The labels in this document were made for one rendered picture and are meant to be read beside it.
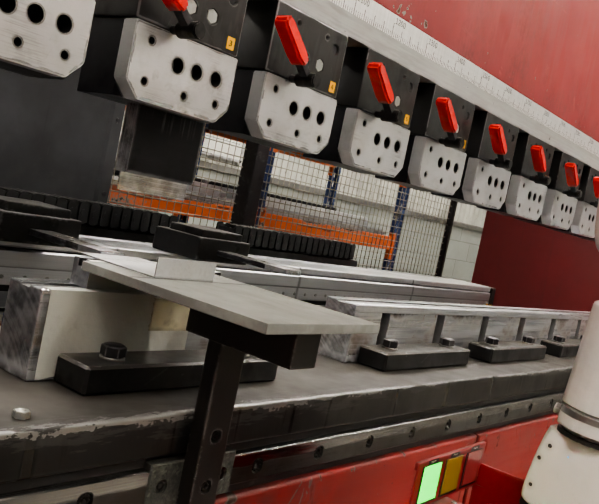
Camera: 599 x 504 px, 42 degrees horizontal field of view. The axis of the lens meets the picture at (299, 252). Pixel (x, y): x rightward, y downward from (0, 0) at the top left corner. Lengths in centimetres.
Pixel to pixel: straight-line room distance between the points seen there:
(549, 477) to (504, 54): 80
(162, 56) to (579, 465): 66
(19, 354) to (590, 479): 65
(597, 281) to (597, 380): 191
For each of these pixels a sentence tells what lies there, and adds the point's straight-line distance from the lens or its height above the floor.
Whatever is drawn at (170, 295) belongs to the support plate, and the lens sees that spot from 73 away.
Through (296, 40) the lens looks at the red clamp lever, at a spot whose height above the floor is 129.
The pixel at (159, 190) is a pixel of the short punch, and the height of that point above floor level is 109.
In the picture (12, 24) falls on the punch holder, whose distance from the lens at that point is 74.
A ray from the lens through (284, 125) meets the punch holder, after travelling 98.
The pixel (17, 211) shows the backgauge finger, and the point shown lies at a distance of 104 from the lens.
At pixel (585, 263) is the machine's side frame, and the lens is 288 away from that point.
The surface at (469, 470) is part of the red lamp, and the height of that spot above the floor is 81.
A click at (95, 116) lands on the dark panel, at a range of 147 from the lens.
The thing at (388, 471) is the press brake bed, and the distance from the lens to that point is 120.
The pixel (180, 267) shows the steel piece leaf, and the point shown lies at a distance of 82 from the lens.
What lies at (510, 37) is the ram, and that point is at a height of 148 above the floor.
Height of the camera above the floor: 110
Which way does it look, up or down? 3 degrees down
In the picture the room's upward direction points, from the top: 12 degrees clockwise
